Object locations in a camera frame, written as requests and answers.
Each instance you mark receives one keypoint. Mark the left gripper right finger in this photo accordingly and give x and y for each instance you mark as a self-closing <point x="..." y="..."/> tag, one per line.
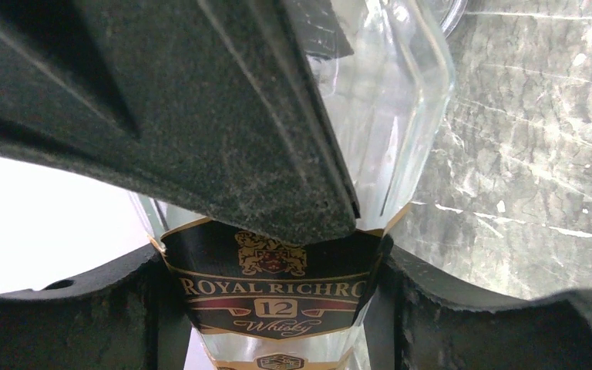
<point x="425" y="318"/>

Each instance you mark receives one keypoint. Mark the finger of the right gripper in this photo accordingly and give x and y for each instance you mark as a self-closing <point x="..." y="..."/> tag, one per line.
<point x="211" y="106"/>

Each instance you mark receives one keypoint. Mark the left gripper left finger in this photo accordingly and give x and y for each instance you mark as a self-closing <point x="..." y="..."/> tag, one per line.
<point x="125" y="314"/>

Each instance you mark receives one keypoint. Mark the clear glass bottle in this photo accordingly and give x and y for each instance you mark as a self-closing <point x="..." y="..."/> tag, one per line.
<point x="447" y="13"/>

